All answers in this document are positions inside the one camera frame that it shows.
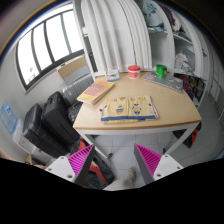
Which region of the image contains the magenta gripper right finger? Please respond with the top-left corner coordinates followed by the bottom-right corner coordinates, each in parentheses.
top-left (133, 143), bottom-right (184, 186)

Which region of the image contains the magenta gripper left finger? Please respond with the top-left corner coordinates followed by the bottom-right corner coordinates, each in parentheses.
top-left (45, 143), bottom-right (96, 188)

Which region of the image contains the yellow patterned folded towel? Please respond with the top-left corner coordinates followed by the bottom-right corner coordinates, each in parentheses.
top-left (101, 96), bottom-right (159, 124)

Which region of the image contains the red black bag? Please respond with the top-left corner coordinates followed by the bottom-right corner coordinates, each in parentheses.
top-left (76, 138), bottom-right (115, 190)

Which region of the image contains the grey shoe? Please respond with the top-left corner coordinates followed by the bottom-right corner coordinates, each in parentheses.
top-left (125, 168), bottom-right (136, 185)

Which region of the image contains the large black suitcase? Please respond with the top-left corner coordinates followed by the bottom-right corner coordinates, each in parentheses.
top-left (23, 104), bottom-right (68, 158)

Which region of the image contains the white wooden table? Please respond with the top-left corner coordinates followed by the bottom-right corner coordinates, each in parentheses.
top-left (73, 72), bottom-right (201, 154)

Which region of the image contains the yellow pink book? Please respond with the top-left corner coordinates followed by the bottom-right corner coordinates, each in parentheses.
top-left (77, 80), bottom-right (115, 104)

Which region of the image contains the silver ribbed suitcase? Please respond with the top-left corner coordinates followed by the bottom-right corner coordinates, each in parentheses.
top-left (61, 74), bottom-right (93, 106)

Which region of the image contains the grey laptop with stickers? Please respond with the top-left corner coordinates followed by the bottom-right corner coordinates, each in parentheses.
top-left (144, 72), bottom-right (183, 92)

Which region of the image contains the small card box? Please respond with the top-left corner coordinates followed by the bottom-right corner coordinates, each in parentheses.
top-left (105, 69), bottom-right (120, 82)

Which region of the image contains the white jar red lid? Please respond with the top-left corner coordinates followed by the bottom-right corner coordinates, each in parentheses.
top-left (128, 65), bottom-right (140, 79)

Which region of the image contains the green metallic can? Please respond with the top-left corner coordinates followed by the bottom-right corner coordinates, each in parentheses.
top-left (156, 64), bottom-right (167, 78)

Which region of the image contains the cardboard box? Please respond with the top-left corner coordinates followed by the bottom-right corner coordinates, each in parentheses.
top-left (58, 56), bottom-right (89, 84)

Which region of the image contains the black framed window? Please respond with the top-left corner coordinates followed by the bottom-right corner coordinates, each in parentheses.
top-left (16, 8), bottom-right (84, 90)

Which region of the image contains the white shelf unit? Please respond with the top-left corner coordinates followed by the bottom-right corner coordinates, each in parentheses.
top-left (72, 0), bottom-right (211, 108)

